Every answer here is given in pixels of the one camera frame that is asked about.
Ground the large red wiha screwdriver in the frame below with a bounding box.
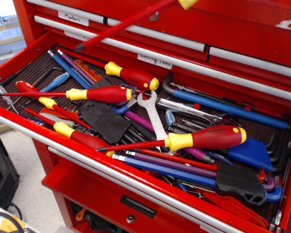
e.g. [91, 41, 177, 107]
[75, 0, 197, 51]

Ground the purple hex key middle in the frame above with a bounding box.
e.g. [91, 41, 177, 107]
[124, 110, 215, 165]

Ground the silver open-end wrench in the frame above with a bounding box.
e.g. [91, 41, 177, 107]
[136, 90, 177, 156]

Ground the chrome adjustable wrench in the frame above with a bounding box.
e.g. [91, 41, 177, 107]
[156, 98, 223, 125]

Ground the red yellow screwdriver back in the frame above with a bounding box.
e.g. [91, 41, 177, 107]
[56, 46, 160, 91]

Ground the long red hex key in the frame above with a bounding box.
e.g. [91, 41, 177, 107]
[133, 149, 266, 182]

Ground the red yellow screwdriver middle left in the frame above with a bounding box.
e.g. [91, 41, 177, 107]
[0, 85, 132, 103]

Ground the red tool chest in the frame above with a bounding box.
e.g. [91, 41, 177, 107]
[0, 0, 291, 233]

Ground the black hex key holder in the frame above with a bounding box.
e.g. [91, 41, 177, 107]
[81, 100, 130, 144]

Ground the long purple hex key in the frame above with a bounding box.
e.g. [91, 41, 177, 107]
[124, 151, 275, 191]

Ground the white cutting tools label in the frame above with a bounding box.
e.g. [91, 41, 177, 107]
[137, 54, 173, 70]

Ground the red yellow screwdriver front right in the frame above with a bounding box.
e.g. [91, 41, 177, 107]
[96, 125, 247, 151]

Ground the long blue hex key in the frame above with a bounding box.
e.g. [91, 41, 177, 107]
[112, 152, 283, 206]

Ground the blue sleeved large hex key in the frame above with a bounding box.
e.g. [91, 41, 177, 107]
[162, 72, 291, 131]

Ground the orange hex key holder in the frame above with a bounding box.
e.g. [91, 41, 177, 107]
[74, 59, 102, 82]

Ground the blue hex key back left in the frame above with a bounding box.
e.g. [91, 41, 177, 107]
[48, 50, 90, 89]

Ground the red yellow screwdriver front left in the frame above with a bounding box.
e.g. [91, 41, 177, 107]
[19, 105, 107, 151]

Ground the purple hex key back left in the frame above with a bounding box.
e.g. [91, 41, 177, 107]
[57, 50, 96, 85]

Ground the open red drawer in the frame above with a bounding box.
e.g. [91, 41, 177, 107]
[0, 29, 291, 233]

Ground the small red yellow screwdriver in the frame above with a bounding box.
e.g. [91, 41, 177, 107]
[16, 81, 93, 130]

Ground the silver chest lock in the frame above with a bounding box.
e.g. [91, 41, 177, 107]
[148, 11, 160, 21]

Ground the blue hex key holder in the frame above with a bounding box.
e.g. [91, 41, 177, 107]
[227, 137, 273, 171]

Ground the black holder front right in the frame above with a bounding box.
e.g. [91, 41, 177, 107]
[215, 163, 267, 208]

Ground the white markers label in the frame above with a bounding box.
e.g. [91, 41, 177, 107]
[58, 11, 89, 26]

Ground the red plastic holder front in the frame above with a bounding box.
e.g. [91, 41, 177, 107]
[200, 190, 269, 229]

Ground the black box on floor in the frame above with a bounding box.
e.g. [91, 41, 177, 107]
[0, 138, 20, 210]

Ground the blue handled tool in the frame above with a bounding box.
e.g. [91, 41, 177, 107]
[40, 72, 70, 92]

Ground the clear handle small screwdriver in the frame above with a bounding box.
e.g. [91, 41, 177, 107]
[0, 85, 19, 115]

